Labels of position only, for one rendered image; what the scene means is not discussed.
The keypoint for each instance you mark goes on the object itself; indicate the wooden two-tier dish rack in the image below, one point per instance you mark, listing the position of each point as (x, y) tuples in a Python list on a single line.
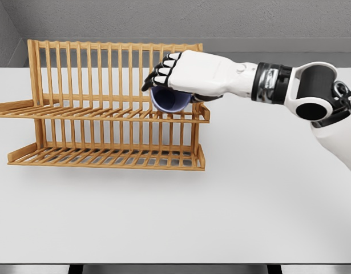
[(78, 114)]

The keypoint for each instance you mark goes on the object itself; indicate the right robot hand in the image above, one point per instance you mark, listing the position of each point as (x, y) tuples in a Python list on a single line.
[(192, 71)]

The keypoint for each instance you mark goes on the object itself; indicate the blue cup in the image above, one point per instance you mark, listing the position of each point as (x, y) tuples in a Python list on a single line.
[(169, 101)]

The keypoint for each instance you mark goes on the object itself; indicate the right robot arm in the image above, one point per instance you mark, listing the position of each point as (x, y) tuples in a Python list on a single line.
[(306, 85)]

